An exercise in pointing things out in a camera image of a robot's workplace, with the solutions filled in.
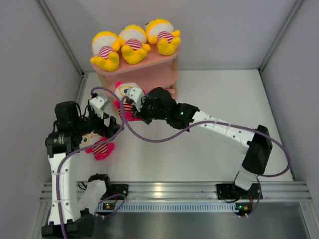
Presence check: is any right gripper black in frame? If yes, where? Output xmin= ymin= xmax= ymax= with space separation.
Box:
xmin=132 ymin=98 xmax=168 ymax=126

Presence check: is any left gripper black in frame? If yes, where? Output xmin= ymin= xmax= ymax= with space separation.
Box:
xmin=73 ymin=107 xmax=123 ymax=141

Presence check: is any white pink bear plush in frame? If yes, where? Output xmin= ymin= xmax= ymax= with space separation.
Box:
xmin=114 ymin=81 xmax=140 ymax=122
xmin=79 ymin=132 xmax=115 ymax=161

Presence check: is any yellow frog plush toy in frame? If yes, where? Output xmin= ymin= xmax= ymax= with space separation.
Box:
xmin=145 ymin=18 xmax=181 ymax=56

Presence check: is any boy doll plush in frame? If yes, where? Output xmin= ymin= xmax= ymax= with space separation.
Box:
xmin=164 ymin=87 xmax=176 ymax=95

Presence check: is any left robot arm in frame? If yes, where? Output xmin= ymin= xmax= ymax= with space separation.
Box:
xmin=41 ymin=97 xmax=121 ymax=239

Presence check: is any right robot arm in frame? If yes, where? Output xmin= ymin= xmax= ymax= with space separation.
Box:
xmin=126 ymin=87 xmax=273 ymax=198

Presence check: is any pink three-tier shelf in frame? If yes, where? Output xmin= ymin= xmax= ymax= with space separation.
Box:
xmin=92 ymin=46 xmax=179 ymax=97

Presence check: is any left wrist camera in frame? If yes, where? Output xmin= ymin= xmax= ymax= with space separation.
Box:
xmin=88 ymin=93 xmax=110 ymax=120

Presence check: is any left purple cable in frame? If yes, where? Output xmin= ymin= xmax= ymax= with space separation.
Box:
xmin=57 ymin=86 xmax=127 ymax=238

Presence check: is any purple cable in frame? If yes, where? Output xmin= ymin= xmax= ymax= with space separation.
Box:
xmin=57 ymin=86 xmax=127 ymax=238
xmin=119 ymin=97 xmax=291 ymax=220

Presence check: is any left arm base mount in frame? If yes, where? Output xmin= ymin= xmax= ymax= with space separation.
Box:
xmin=101 ymin=183 xmax=129 ymax=200

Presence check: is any aluminium front rail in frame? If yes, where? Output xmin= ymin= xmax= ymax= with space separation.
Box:
xmin=39 ymin=181 xmax=312 ymax=201

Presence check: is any white slotted cable duct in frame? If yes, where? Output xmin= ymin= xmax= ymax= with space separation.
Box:
xmin=96 ymin=202 xmax=239 ymax=213

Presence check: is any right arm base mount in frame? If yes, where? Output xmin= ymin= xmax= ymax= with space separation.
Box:
xmin=216 ymin=183 xmax=263 ymax=201

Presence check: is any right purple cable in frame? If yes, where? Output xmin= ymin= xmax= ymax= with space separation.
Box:
xmin=119 ymin=97 xmax=291 ymax=220

